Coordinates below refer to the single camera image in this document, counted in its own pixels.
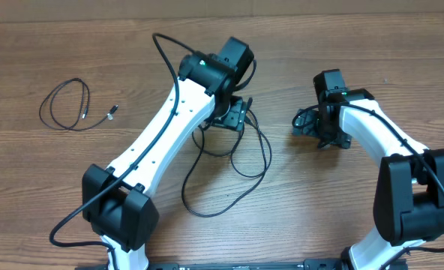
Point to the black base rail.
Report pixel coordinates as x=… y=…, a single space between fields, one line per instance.
x=263 y=264

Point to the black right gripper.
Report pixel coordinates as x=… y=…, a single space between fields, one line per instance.
x=307 y=128

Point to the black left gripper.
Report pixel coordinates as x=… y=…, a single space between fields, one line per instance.
x=237 y=118

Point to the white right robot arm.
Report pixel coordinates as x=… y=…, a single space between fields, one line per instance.
x=408 y=207

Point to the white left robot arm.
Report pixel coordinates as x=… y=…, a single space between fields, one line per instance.
x=118 y=198

